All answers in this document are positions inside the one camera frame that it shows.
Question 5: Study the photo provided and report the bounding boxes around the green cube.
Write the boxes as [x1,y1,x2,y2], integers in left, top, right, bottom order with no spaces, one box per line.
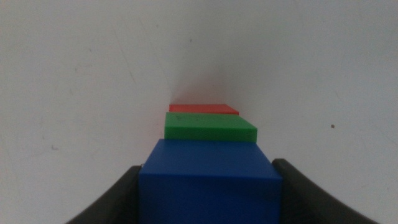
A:
[164,112,258,144]

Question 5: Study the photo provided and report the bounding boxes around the red cube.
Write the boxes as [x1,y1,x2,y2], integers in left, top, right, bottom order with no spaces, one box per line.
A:
[169,103,240,116]

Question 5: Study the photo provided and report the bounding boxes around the blue cube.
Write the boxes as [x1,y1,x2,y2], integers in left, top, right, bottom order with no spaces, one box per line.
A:
[139,139,283,224]

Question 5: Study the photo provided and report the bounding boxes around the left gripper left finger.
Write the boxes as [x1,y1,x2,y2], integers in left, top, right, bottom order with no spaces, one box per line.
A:
[65,166,142,224]

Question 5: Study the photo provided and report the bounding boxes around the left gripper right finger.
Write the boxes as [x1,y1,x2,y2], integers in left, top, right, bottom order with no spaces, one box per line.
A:
[272,158,380,224]

